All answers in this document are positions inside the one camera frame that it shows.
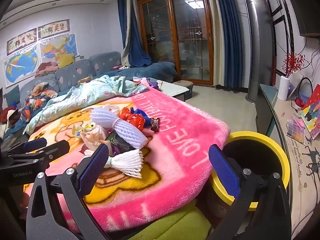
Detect blue-grey heart print sofa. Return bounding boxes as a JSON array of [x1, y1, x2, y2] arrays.
[[0, 51, 178, 140]]

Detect black hoop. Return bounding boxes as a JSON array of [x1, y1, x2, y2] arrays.
[[299, 77, 313, 105]]

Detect cream plastic bag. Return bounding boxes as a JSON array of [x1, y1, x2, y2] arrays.
[[80, 124, 114, 153]]

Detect blue foil wrapper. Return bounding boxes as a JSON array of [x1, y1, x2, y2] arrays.
[[132, 107, 152, 128]]

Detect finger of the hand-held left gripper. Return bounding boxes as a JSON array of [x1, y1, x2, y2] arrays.
[[5, 137, 48, 157], [36, 140, 70, 166]]

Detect brown-topped stool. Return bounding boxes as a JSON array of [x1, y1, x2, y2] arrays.
[[172, 80, 194, 97]]

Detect television cabinet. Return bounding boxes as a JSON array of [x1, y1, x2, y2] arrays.
[[255, 84, 320, 240]]

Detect world map poster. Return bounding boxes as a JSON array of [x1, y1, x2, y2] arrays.
[[4, 48, 39, 88]]

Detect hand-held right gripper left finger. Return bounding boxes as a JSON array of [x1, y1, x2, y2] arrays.
[[26, 143, 110, 240]]

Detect red berry branches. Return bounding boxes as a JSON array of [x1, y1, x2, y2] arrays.
[[281, 52, 306, 78]]

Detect paint colour palette box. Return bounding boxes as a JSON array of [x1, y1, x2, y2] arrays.
[[286, 116, 307, 145]]

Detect dark snack packet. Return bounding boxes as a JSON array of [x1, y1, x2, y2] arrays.
[[105, 131, 133, 155]]

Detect country map poster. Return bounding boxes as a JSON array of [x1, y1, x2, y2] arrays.
[[40, 34, 79, 60]]

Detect cream curtain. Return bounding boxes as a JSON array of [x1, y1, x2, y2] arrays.
[[204, 0, 225, 88], [124, 0, 138, 63]]

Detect red plastic wrapper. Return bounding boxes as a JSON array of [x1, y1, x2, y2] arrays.
[[119, 107, 145, 131]]

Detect dark teal cushion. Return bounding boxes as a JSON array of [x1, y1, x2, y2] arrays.
[[4, 85, 20, 108]]

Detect yellow white wrapper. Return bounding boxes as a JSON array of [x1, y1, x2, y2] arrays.
[[72, 122, 97, 137]]

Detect dark candy wrapper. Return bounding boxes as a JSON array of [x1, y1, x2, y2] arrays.
[[150, 117, 160, 133]]

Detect yellow cushion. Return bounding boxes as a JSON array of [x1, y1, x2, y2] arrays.
[[58, 54, 75, 68]]

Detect blue fuzzy throw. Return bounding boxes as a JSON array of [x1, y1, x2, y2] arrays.
[[100, 62, 178, 83]]

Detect yellow-rimmed black trash bin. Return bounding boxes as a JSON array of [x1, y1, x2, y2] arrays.
[[207, 131, 291, 212]]

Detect black television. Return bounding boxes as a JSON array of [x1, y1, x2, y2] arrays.
[[284, 0, 320, 38]]

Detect grey tower air conditioner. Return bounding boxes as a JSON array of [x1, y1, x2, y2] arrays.
[[236, 0, 274, 104]]

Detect colourful pile of clothes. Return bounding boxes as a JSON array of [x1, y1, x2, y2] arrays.
[[21, 81, 59, 123]]

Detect green fleece clothing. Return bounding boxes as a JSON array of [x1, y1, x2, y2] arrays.
[[127, 200, 213, 240]]

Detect white-topped coffee table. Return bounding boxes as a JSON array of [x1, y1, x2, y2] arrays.
[[155, 80, 188, 102]]

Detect framed cross-stitch banner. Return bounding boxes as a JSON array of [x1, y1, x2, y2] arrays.
[[6, 29, 38, 55], [37, 19, 70, 40]]

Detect white plastic wrapper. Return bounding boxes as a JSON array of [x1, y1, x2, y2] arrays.
[[103, 104, 121, 117]]

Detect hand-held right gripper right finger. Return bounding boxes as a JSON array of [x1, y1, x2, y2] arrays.
[[208, 144, 292, 240]]

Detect short white foam net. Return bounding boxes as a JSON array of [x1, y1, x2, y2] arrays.
[[84, 149, 144, 179]]

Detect white ribbed vase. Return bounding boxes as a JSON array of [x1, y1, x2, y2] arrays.
[[278, 76, 290, 101]]

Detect blue curtain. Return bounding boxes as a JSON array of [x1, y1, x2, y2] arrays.
[[117, 0, 153, 68], [211, 0, 250, 90]]

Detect wooden glass sliding door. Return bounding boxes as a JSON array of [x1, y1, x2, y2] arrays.
[[136, 0, 214, 85]]

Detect long white foam net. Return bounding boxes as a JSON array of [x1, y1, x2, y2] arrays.
[[89, 108, 148, 149]]

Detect red clothes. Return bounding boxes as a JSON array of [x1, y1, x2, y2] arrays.
[[35, 61, 59, 78]]

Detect light blue patterned quilt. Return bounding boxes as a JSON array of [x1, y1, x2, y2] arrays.
[[26, 75, 150, 134]]

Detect colourful painting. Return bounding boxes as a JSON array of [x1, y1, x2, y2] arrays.
[[300, 84, 320, 140]]

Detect pink printed blanket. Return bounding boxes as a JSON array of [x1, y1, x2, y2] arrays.
[[24, 87, 230, 233]]

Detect white picture card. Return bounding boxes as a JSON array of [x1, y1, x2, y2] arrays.
[[287, 75, 304, 98]]

